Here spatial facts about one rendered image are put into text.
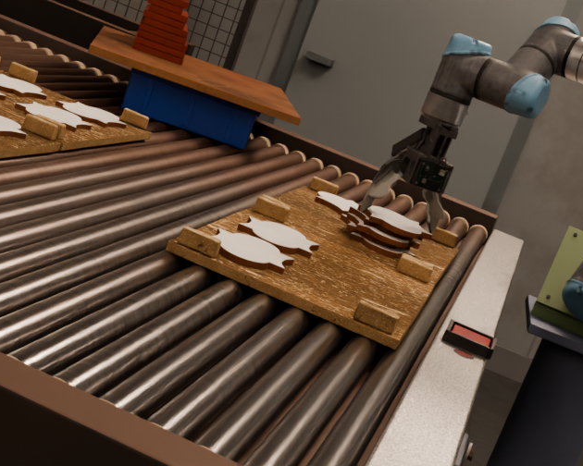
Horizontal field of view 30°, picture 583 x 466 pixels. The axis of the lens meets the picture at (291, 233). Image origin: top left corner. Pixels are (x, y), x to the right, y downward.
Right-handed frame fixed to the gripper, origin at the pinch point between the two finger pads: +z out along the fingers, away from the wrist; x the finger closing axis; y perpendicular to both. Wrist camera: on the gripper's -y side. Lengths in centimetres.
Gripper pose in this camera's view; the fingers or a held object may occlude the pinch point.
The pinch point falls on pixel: (395, 221)
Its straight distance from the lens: 201.9
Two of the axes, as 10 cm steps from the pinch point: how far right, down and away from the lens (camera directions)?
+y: 2.2, 3.0, -9.3
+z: -3.4, 9.1, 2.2
